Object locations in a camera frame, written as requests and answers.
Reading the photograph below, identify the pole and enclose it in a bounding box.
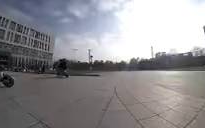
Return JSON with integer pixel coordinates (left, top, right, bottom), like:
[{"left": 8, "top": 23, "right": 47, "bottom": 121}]
[{"left": 87, "top": 47, "right": 92, "bottom": 64}]

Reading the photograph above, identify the row of trees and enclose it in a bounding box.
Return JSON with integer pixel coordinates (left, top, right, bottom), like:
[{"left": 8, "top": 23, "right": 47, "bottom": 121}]
[{"left": 52, "top": 54, "right": 205, "bottom": 72}]

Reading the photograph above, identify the low dark step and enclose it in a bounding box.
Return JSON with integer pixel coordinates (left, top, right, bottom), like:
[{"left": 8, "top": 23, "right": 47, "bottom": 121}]
[{"left": 32, "top": 71, "right": 101, "bottom": 78}]

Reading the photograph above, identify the grey paved plaza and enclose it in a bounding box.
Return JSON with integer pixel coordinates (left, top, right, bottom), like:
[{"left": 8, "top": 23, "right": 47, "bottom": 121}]
[{"left": 0, "top": 69, "right": 205, "bottom": 128}]

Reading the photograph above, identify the person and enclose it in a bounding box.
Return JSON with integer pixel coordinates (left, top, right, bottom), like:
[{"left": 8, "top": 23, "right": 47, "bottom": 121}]
[{"left": 55, "top": 58, "right": 70, "bottom": 79}]

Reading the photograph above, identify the distant pale building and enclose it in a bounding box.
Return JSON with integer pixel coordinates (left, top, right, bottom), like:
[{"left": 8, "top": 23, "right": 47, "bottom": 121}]
[{"left": 154, "top": 49, "right": 194, "bottom": 60}]

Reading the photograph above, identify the white grid-front building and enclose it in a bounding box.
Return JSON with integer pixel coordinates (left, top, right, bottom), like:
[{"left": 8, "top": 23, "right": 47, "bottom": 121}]
[{"left": 0, "top": 8, "right": 55, "bottom": 71}]

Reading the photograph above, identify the motor scooter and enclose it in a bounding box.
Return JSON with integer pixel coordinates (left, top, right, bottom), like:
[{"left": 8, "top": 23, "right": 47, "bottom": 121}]
[{"left": 0, "top": 67, "right": 16, "bottom": 89}]

